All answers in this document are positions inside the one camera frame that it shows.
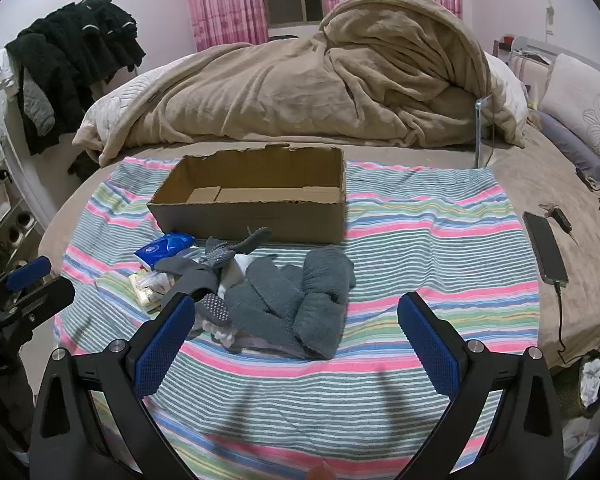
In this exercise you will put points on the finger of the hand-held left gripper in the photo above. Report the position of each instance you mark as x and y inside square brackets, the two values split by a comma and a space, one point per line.
[27, 270]
[47, 297]

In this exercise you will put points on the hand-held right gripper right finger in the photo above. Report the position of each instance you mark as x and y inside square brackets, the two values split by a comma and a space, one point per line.
[430, 345]

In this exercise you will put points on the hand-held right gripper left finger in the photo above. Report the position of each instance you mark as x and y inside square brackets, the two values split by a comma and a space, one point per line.
[165, 345]

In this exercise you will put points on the grey dotted sock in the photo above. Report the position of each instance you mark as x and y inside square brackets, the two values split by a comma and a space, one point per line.
[215, 310]
[240, 247]

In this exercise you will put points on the blue tissue pack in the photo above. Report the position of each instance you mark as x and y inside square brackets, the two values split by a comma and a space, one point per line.
[162, 250]

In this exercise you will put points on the white sock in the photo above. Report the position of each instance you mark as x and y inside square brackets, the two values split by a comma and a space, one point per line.
[237, 272]

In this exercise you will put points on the thick grey knit sock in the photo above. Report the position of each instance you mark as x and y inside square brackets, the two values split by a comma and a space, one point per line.
[327, 285]
[265, 295]

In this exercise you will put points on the brown cardboard box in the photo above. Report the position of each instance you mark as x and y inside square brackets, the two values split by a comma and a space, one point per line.
[260, 220]

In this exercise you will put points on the shoe rack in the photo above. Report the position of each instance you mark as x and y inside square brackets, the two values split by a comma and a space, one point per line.
[5, 220]

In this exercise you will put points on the striped pastel towel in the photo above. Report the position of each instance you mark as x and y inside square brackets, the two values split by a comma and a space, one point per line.
[405, 220]

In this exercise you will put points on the black smartphone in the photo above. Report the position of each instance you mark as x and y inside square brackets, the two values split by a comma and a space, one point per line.
[545, 247]

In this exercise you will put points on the waste bin with paper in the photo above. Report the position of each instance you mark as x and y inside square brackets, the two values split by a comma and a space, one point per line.
[592, 375]

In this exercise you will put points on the grey quilted garment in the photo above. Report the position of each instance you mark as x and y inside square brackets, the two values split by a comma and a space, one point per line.
[37, 105]

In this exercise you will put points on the bunch of keys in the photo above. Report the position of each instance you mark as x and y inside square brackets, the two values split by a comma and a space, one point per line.
[560, 217]

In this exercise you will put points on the white garment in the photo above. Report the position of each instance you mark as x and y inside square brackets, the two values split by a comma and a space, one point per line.
[4, 72]

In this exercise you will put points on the metal stand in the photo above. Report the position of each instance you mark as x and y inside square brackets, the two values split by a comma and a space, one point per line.
[480, 130]

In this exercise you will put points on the pile of black clothes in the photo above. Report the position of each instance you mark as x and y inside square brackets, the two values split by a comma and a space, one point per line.
[75, 50]

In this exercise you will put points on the grey pillow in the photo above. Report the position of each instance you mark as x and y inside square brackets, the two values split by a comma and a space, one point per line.
[570, 145]

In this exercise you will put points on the beige fleece blanket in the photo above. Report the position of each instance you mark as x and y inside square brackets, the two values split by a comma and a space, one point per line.
[280, 90]

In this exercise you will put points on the white floral pillow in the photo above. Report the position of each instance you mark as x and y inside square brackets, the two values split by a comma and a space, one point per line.
[585, 95]

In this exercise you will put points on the metal headboard rack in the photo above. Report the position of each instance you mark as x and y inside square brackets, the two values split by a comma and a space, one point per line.
[522, 47]

